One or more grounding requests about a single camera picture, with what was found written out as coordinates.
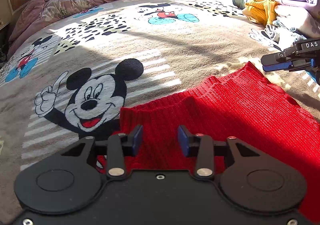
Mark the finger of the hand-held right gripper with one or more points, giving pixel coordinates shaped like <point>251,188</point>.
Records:
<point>275,64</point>

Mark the yellow knit garment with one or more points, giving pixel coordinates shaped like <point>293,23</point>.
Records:
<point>260,9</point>

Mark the cartoon mouse printed blanket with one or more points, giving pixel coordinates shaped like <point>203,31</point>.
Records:
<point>150,47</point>

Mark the red knit sweater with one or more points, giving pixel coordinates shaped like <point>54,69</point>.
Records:
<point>237,110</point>

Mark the grey garment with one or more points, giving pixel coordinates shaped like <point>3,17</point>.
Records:
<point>277,34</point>

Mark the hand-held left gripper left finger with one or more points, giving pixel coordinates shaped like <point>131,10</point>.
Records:
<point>137,138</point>

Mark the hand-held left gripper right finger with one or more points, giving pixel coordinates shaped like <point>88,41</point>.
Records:
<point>182,140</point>

